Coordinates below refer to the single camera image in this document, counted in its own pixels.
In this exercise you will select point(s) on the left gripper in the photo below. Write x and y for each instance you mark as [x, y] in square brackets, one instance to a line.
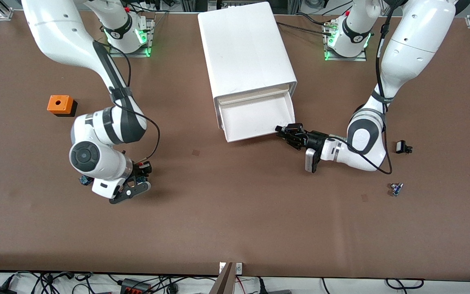
[315, 140]

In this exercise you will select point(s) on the green push button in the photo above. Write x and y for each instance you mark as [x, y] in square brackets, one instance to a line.
[85, 180]

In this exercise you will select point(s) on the orange box with hole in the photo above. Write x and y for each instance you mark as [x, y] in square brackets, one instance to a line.
[59, 104]

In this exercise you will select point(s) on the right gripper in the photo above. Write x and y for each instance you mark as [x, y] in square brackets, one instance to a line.
[138, 171]

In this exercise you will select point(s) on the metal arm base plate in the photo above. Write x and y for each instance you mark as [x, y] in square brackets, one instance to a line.
[345, 59]
[151, 28]

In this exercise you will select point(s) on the white small bracket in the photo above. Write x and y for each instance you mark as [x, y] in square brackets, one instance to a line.
[239, 268]

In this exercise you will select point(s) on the white drawer cabinet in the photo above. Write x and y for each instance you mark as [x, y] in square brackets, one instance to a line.
[243, 45]

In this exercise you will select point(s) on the black red power strip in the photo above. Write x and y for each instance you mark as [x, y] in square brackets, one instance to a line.
[135, 287]

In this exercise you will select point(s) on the white plastic drawer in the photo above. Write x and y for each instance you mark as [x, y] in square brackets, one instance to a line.
[251, 94]
[255, 116]

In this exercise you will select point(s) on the brown wooden post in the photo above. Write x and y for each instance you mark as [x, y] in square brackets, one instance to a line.
[223, 281]

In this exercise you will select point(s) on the chrome valve fitting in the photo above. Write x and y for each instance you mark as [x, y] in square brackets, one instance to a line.
[396, 189]

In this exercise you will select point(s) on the black white push switch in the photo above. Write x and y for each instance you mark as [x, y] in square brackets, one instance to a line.
[401, 147]

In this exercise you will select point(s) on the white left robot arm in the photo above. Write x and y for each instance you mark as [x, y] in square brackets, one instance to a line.
[414, 41]

